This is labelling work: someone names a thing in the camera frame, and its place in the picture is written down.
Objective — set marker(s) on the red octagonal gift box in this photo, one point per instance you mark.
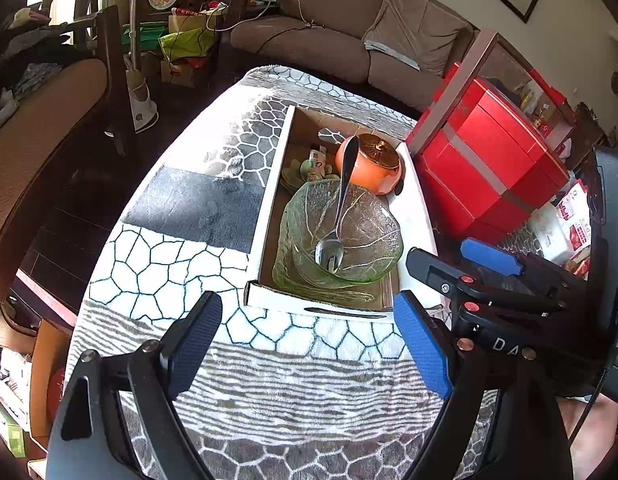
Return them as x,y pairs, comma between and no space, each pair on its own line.
485,148

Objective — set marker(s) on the orange ceramic pot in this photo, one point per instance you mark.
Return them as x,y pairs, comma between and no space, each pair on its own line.
378,166

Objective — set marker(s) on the person right hand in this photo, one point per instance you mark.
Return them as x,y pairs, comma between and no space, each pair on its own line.
595,437

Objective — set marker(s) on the brass flower-shaped dish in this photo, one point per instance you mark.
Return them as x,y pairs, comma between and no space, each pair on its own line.
297,173

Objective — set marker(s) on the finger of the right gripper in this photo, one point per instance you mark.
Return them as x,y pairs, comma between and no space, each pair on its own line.
492,258

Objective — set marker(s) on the metal spoon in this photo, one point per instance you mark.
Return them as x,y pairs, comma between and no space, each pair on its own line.
329,252

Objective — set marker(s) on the wooden chair with cushion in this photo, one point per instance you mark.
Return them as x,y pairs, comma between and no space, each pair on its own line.
53,131

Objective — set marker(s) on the cardboard box tray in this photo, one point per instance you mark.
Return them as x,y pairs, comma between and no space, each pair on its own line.
305,129

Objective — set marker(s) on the patterned fleece blanket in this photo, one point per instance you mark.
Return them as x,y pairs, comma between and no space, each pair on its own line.
283,393

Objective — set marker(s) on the brown sofa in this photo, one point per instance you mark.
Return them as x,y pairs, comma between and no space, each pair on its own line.
324,38

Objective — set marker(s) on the green glass leaf bowl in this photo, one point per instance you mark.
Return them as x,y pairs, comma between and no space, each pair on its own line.
369,232

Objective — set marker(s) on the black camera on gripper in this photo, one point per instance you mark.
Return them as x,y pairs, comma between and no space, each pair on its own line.
611,239

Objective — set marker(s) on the white floral tissue box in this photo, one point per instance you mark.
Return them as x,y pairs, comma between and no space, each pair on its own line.
554,243

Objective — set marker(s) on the green plastic bag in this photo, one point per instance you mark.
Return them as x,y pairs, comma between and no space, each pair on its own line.
194,43

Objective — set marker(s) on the white steam iron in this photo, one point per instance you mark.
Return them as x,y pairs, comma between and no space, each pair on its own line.
143,109

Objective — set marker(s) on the sofa cushion pillow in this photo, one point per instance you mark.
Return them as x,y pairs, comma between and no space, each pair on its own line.
422,34

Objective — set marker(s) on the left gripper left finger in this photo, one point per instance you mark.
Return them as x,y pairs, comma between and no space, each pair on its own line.
184,345

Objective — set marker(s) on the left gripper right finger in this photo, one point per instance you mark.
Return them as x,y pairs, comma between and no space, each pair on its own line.
429,343

